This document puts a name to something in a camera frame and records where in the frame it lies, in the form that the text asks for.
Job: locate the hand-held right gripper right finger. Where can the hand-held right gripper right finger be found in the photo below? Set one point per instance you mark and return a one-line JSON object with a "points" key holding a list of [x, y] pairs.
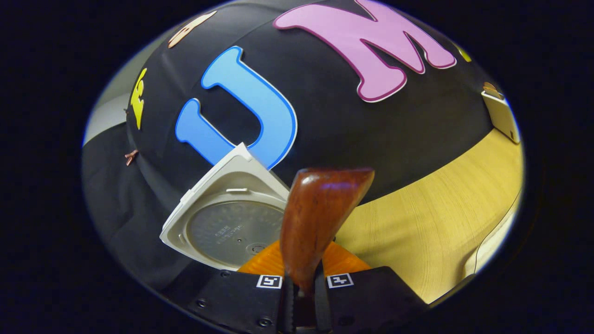
{"points": [[366, 297]]}

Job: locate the white rice cooker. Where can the white rice cooker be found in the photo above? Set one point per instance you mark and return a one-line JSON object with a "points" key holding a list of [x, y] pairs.
{"points": [[218, 185]]}

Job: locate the white toaster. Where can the white toaster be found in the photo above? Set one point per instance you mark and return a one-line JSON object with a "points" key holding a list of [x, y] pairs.
{"points": [[503, 116]]}

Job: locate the black backdrop cloth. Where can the black backdrop cloth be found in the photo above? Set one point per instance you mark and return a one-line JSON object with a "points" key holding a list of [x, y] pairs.
{"points": [[325, 120]]}

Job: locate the brown wooden spoon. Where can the brown wooden spoon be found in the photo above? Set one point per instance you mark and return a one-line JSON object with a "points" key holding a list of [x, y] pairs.
{"points": [[315, 218]]}

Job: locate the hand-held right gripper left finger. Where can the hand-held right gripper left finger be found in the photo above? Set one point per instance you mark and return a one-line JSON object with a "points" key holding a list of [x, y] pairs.
{"points": [[241, 299]]}

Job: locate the copper cloth clip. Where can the copper cloth clip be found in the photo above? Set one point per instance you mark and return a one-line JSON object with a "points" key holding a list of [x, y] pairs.
{"points": [[131, 157]]}

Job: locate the toast slice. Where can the toast slice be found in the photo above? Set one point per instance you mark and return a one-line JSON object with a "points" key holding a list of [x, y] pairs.
{"points": [[492, 89]]}

